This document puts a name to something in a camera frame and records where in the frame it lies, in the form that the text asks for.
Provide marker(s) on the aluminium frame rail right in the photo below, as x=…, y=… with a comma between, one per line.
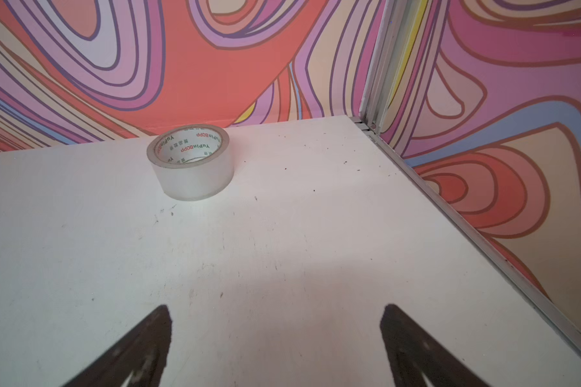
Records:
x=479, y=103

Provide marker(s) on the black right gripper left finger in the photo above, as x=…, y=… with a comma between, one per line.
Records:
x=139, y=358

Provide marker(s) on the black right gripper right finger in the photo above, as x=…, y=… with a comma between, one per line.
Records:
x=416, y=358

